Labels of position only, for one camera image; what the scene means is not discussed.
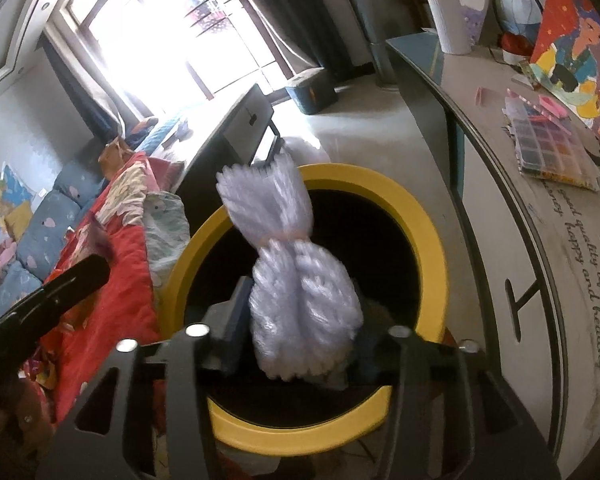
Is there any colourful printed pillow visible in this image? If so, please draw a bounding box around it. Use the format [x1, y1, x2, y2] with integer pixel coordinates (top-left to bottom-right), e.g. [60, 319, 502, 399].
[0, 162, 33, 246]

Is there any white paper roll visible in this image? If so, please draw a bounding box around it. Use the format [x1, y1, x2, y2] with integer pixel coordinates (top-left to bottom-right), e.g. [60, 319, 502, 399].
[426, 0, 473, 56]

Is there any grey low table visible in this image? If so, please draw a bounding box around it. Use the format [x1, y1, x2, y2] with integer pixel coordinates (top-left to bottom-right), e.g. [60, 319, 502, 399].
[177, 82, 286, 196]

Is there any red floral blanket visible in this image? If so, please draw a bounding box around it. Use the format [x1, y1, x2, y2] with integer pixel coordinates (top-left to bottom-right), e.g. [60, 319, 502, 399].
[30, 152, 191, 426]

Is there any yellow rimmed black bin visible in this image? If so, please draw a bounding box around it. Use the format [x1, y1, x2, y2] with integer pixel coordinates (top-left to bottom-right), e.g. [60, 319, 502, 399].
[157, 162, 451, 446]

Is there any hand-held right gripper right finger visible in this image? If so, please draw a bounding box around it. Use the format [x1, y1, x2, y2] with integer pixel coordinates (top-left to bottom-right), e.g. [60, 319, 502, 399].
[350, 324, 563, 480]

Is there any white canvas board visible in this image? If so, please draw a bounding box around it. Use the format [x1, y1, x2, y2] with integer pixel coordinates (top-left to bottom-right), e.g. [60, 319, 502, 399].
[457, 0, 497, 45]

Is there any blue storage box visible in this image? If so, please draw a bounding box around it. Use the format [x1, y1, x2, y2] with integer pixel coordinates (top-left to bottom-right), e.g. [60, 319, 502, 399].
[285, 67, 338, 115]

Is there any blue cushioned sofa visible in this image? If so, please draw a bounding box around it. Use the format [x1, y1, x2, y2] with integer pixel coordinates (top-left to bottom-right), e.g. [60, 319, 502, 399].
[0, 115, 186, 321]

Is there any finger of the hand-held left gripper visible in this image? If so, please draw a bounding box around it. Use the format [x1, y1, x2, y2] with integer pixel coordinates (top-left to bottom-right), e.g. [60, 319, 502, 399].
[0, 254, 112, 376]

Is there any dark blue curtain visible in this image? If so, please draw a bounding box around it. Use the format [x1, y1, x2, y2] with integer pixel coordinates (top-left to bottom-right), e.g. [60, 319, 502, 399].
[40, 35, 128, 138]
[220, 0, 333, 78]

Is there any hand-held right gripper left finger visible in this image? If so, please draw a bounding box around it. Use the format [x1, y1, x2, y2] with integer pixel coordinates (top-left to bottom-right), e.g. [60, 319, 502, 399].
[35, 277, 256, 480]

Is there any black round hoop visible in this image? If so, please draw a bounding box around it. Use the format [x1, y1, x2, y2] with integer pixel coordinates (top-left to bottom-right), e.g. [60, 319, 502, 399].
[494, 0, 545, 63]

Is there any brown plush toy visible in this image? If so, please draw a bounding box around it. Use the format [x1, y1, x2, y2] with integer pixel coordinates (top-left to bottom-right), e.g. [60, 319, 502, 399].
[97, 135, 131, 176]

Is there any clear bead organiser box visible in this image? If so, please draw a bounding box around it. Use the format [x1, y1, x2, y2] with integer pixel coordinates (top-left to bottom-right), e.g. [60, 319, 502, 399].
[502, 95, 600, 193]

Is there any large window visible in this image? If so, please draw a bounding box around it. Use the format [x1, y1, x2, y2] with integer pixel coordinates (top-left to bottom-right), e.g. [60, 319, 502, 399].
[45, 0, 321, 126]

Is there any colourful red gift box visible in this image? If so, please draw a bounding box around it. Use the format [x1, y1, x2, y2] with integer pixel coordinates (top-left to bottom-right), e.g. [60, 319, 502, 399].
[529, 0, 600, 143]

